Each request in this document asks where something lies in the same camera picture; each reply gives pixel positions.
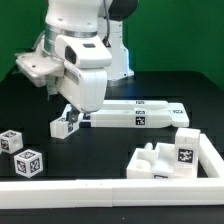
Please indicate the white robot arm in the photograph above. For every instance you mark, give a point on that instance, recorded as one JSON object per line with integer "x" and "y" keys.
{"x": 79, "y": 19}

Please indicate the white tagged cube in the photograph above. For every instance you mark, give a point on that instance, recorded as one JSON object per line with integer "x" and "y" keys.
{"x": 28, "y": 163}
{"x": 11, "y": 141}

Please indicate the white tagged cube front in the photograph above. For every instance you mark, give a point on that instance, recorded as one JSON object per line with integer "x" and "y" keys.
{"x": 28, "y": 163}

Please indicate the white L-shaped fence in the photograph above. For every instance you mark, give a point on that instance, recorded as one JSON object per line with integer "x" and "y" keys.
{"x": 122, "y": 192}

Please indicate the white chair seat part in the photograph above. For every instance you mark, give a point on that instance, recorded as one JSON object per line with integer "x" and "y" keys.
{"x": 154, "y": 163}

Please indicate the flat white tagged plate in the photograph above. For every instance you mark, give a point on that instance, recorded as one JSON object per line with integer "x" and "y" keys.
{"x": 82, "y": 116}

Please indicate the white chair backrest part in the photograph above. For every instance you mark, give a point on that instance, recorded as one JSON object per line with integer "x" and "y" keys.
{"x": 140, "y": 114}

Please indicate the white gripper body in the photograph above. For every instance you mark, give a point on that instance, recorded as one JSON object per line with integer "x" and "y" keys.
{"x": 83, "y": 88}

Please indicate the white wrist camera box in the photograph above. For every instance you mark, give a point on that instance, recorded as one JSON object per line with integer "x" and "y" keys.
{"x": 85, "y": 53}

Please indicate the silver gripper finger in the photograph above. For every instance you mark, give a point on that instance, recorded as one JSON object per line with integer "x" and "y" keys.
{"x": 72, "y": 116}

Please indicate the white tagged cube left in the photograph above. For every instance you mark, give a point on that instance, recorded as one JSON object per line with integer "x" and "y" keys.
{"x": 11, "y": 141}

